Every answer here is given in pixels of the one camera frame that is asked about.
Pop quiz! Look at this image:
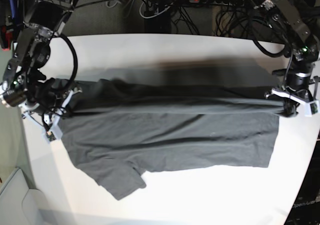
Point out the blue tool handle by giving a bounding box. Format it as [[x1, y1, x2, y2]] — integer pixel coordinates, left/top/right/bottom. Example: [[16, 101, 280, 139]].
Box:
[[9, 0, 17, 26]]

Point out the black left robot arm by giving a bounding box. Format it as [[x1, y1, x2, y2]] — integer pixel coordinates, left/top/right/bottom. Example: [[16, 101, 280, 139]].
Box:
[[248, 0, 320, 117]]

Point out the red clamp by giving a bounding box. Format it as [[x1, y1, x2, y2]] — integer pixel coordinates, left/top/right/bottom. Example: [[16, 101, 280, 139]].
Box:
[[0, 25, 13, 51]]

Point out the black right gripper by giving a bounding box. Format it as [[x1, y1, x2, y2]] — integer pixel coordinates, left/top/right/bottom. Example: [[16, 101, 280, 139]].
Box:
[[27, 79, 77, 119]]

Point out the white cable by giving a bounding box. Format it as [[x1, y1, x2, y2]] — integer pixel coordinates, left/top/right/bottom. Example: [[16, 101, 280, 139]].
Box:
[[138, 0, 173, 19]]

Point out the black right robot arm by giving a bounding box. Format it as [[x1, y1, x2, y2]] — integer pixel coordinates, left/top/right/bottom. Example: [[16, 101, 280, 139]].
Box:
[[0, 0, 79, 118]]

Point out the dark grey t-shirt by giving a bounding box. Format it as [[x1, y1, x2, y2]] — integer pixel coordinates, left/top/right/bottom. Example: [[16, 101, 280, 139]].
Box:
[[58, 79, 296, 200]]

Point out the grey tray corner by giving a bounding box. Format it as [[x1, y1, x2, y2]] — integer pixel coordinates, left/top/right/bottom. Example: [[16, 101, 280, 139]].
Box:
[[0, 168, 56, 225]]

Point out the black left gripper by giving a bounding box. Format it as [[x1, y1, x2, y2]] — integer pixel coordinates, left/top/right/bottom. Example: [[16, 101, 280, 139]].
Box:
[[272, 69, 315, 117]]

